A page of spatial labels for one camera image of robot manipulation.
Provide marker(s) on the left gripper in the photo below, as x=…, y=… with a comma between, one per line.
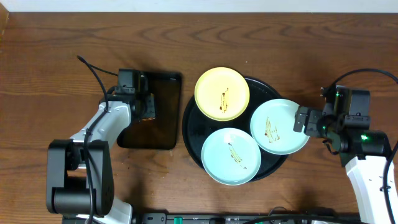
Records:
x=148, y=107

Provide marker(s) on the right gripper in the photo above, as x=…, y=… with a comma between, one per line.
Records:
x=313, y=116

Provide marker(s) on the green and orange sponge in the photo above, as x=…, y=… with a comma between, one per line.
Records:
x=148, y=119

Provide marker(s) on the light blue plate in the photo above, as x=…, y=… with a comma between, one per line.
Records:
x=272, y=127
x=231, y=156

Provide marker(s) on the yellow plate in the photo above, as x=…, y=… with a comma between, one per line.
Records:
x=222, y=94

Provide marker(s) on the light blue plate front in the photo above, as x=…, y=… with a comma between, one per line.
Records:
x=231, y=156

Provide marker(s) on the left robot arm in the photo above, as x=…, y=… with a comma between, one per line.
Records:
x=79, y=173

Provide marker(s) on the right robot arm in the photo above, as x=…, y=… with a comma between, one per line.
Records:
x=366, y=156

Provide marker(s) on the black rectangular water tray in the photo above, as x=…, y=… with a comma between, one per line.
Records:
x=160, y=133

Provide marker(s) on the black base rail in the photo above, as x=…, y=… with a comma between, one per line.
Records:
x=162, y=218

